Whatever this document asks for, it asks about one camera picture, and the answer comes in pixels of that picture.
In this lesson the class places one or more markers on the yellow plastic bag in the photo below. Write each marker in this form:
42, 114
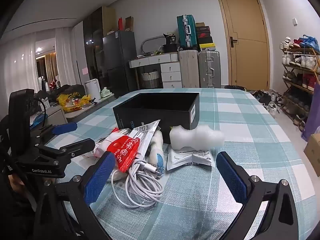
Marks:
72, 102

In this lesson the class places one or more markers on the white curtain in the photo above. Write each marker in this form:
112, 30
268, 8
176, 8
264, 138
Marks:
67, 55

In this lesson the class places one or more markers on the curved metal tube frame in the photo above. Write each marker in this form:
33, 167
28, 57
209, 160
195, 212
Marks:
147, 41

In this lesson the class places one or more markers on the brown shoebox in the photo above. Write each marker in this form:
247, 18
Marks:
201, 24

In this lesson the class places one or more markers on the long white printed bag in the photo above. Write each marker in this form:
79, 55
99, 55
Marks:
146, 135

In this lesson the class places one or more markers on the blue plastic pack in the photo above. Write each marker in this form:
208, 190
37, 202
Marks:
38, 120

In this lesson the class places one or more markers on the tan wooden door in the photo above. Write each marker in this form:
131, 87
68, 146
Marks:
245, 30

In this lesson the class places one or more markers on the wooden shoe rack with shoes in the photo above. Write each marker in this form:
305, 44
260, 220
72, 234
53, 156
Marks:
302, 80

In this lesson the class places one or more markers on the pale green bag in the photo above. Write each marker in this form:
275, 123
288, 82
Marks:
105, 92

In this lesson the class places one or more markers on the black bag on desk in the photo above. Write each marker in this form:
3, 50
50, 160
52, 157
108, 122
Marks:
170, 43

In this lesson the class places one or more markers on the red printed packet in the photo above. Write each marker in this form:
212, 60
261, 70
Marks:
122, 150

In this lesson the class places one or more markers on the brown cardboard box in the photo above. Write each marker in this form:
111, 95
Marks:
313, 151

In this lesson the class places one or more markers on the teal hard suitcase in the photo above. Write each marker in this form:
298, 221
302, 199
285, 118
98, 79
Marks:
187, 31

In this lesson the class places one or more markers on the black cardboard box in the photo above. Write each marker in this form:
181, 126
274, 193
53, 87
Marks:
150, 117

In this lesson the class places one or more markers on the dark clothes pile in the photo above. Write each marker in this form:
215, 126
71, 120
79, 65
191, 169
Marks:
67, 90

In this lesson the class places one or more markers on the white wall switch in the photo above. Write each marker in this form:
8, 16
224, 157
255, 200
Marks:
295, 21

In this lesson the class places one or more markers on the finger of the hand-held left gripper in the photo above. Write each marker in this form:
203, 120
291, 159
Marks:
65, 128
75, 147

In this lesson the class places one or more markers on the white printed foil packet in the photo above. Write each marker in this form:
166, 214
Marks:
185, 160

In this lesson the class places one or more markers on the black shoebox red print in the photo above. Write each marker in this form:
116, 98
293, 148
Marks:
203, 31

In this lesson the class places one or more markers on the grey low bench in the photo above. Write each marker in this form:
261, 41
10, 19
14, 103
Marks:
85, 111

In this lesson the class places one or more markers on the pink sticky note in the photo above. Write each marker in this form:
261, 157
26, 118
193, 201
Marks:
85, 71

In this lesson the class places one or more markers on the white drawer desk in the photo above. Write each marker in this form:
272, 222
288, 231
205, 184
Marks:
170, 67

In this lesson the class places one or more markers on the dark grey refrigerator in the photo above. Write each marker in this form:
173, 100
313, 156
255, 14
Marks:
117, 60

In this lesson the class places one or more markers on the black and yellow shoebox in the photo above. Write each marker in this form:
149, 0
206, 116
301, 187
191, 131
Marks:
207, 43

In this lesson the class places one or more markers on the purple cloth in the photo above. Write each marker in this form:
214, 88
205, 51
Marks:
312, 110

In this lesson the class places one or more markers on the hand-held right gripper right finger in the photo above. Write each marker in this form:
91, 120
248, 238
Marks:
232, 177

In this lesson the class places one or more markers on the woven storage basket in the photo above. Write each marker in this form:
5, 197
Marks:
149, 79

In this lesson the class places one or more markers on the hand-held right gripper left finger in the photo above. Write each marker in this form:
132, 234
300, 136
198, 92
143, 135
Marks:
100, 177

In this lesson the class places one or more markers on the beige hard suitcase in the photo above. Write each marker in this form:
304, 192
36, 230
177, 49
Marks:
189, 68

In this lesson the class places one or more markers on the white plush toy blue paws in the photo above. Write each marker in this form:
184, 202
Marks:
156, 142

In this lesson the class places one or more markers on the silver hard suitcase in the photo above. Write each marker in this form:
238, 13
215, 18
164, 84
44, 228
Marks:
209, 68

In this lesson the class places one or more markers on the pile of shoes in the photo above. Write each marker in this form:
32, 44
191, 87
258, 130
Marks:
268, 102

